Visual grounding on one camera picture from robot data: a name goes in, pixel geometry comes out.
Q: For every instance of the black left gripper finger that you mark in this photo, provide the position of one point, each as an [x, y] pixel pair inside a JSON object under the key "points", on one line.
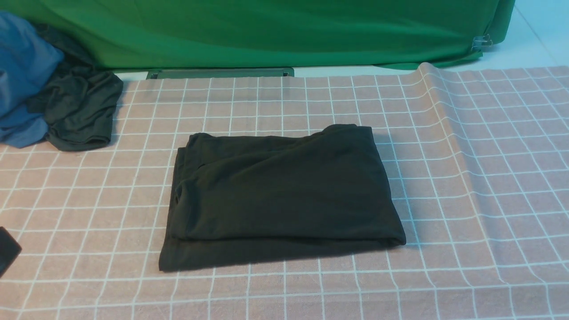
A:
{"points": [[9, 250]]}

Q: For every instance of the metal binder clip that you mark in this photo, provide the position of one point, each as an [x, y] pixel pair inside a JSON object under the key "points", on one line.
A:
{"points": [[479, 43]]}

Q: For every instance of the gray metal bar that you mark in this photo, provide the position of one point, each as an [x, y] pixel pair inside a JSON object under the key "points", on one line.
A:
{"points": [[197, 73]]}

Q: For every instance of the dark gray crumpled garment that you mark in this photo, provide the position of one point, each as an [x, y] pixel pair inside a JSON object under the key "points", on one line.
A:
{"points": [[79, 101]]}

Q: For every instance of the blue crumpled garment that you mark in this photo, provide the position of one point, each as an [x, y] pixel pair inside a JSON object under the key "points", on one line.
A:
{"points": [[27, 62]]}

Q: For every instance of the pink checkered tablecloth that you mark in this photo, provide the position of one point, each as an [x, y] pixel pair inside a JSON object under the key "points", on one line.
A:
{"points": [[477, 163]]}

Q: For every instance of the green backdrop cloth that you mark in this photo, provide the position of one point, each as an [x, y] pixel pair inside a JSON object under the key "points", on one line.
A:
{"points": [[161, 34]]}

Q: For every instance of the dark gray long-sleeved shirt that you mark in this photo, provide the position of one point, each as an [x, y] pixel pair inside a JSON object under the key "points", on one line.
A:
{"points": [[239, 200]]}

